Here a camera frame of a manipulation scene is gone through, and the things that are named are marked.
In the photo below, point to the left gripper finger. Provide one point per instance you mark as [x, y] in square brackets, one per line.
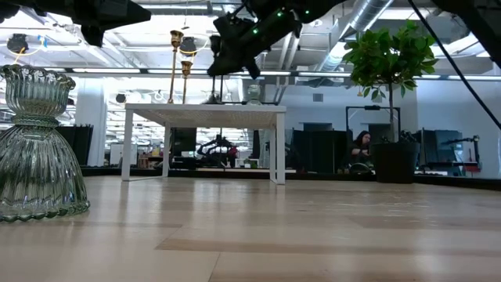
[129, 21]
[129, 11]

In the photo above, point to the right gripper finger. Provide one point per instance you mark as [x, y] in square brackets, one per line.
[223, 66]
[251, 67]

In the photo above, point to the green glass candle holder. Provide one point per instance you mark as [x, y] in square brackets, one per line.
[253, 96]
[39, 176]

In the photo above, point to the gold candlestick holder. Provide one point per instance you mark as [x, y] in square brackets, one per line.
[176, 38]
[186, 67]

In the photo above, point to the background black robot arm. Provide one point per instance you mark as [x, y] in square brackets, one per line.
[217, 150]
[476, 150]

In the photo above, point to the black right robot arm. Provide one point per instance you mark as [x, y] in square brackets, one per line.
[477, 23]

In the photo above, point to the black overhead device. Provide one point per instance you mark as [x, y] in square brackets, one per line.
[188, 44]
[17, 42]

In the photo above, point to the long ceiling light bar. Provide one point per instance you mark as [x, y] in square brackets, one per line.
[117, 71]

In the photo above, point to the white perforated metal shelf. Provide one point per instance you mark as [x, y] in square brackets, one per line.
[203, 115]

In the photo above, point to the round ceiling sensor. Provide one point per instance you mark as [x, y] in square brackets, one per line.
[315, 23]

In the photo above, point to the black partition panel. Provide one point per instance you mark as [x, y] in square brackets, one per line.
[321, 150]
[80, 145]

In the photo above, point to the green potted plant black pot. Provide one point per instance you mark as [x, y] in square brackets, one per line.
[387, 58]

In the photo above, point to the person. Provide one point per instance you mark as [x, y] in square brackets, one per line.
[362, 147]

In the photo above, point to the grey blue cabinet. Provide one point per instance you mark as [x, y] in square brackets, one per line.
[446, 147]

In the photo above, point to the wall vent grille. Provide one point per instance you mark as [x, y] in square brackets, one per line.
[318, 97]

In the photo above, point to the round black wall device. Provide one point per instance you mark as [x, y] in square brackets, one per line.
[120, 98]

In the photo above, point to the silver spiral air duct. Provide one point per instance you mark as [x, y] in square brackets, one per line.
[368, 15]

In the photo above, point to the black background gantry frame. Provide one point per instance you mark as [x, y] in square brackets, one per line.
[372, 107]

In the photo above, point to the black aluminium table frame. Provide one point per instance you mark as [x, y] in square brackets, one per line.
[332, 176]

